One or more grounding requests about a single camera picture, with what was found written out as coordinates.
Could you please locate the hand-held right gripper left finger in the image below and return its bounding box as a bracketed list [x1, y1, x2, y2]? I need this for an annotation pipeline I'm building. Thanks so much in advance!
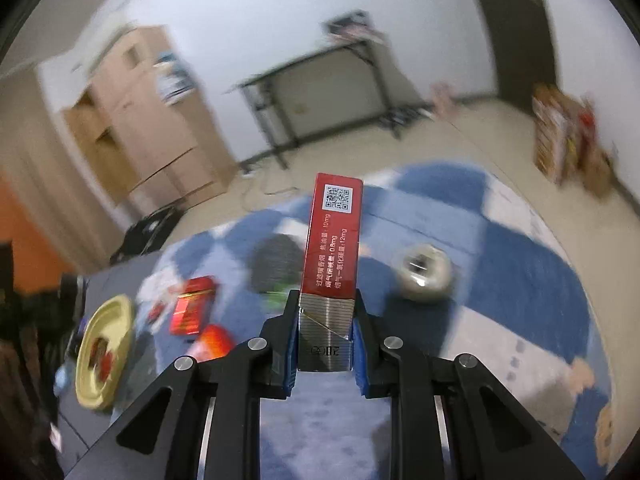
[62, 289, 301, 480]

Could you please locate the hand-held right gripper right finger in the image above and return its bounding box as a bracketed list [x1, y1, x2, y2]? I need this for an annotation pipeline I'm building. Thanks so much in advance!
[350, 287, 588, 480]

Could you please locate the dark foam disc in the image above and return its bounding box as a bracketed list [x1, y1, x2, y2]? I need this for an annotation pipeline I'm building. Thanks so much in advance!
[248, 234, 306, 295]

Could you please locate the red gold cigarette box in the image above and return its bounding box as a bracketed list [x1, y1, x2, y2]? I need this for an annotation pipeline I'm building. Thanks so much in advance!
[169, 276, 218, 337]

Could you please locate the red silver cigarette box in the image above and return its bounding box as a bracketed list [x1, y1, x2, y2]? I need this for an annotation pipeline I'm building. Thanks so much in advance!
[297, 172, 364, 373]

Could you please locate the yellow plastic basin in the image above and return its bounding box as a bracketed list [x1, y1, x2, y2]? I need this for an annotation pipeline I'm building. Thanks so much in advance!
[75, 295, 136, 413]

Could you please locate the orange red packet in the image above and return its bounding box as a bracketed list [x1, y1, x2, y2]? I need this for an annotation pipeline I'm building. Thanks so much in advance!
[192, 324, 237, 361]

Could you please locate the blue checked fleece blanket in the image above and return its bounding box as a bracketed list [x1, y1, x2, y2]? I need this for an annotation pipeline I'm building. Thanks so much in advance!
[135, 160, 616, 480]

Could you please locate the black bag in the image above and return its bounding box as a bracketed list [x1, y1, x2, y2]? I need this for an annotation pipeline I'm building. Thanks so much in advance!
[110, 205, 183, 263]

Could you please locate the black jacket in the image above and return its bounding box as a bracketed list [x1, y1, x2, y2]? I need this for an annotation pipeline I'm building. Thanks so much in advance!
[0, 242, 86, 480]

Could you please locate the wooden wardrobe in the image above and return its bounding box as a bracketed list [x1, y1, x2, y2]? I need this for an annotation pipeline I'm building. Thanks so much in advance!
[62, 25, 236, 211]

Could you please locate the orange curtain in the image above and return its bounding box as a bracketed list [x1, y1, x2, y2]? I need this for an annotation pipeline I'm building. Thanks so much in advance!
[0, 175, 76, 286]

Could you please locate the pile of colourful boxes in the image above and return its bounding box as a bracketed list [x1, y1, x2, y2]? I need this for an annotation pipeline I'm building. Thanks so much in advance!
[531, 84, 616, 196]

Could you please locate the blue white hanging bag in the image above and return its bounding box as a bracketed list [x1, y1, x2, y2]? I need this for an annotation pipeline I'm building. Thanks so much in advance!
[155, 52, 193, 106]

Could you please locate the beige curtain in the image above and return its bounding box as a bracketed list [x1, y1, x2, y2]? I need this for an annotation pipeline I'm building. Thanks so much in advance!
[0, 72, 106, 271]

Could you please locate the dark brown door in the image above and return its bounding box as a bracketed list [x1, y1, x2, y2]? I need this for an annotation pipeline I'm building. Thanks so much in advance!
[462, 0, 561, 103]

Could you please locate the black frame folding table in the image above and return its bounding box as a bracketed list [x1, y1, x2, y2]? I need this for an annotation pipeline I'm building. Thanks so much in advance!
[235, 35, 431, 171]

